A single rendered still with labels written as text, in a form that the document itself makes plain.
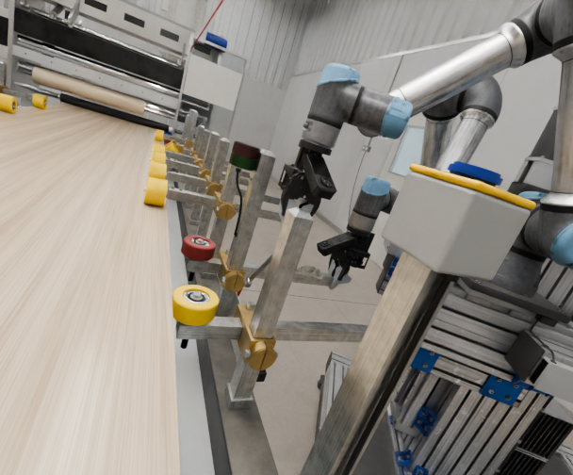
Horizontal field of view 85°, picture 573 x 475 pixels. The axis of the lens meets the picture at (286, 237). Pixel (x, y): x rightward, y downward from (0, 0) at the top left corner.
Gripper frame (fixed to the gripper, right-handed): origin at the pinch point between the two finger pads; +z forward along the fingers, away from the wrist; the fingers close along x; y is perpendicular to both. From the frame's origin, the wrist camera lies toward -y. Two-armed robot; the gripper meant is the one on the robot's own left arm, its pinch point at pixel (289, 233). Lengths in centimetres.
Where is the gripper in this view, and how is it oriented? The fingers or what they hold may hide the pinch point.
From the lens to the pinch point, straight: 71.1
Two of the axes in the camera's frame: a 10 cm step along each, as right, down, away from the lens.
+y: -3.3, -4.1, 8.5
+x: -8.9, -1.7, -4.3
